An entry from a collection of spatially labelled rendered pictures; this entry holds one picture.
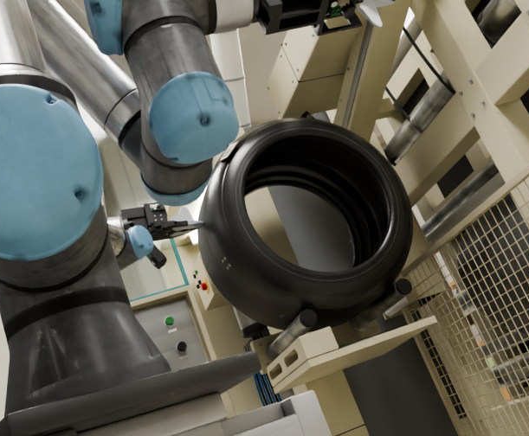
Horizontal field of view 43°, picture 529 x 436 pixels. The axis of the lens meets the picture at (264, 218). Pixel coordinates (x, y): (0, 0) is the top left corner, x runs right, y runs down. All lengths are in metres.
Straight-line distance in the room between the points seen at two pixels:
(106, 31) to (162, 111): 0.10
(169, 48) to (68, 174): 0.16
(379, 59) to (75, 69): 1.41
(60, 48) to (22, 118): 0.25
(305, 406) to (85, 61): 0.42
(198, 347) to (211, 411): 1.76
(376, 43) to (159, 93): 1.47
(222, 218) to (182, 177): 1.02
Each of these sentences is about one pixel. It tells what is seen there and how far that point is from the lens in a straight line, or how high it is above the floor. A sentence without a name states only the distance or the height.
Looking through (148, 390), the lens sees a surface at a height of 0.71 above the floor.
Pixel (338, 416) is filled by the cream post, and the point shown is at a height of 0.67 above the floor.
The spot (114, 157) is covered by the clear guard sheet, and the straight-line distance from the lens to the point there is 2.60.
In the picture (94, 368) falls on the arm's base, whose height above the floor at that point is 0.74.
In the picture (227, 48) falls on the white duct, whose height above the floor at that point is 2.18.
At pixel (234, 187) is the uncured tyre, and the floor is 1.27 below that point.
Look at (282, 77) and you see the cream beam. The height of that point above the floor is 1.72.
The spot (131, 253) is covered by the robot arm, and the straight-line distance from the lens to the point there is 1.60.
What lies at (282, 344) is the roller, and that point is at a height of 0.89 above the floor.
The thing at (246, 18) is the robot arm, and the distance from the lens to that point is 0.67.
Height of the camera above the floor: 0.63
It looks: 19 degrees up
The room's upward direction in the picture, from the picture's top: 22 degrees counter-clockwise
